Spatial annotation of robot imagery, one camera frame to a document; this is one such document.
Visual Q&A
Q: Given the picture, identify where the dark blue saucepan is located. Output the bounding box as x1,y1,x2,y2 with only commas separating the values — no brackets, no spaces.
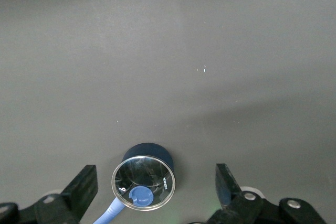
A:
93,142,176,224

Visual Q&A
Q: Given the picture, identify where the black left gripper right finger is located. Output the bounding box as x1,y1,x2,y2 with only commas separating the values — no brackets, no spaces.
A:
209,163,329,224

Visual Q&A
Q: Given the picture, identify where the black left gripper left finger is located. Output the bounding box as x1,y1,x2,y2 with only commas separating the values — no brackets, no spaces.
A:
0,164,99,224

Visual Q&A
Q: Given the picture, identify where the glass lid with blue knob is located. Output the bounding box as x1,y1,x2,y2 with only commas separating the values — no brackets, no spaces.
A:
111,156,177,211

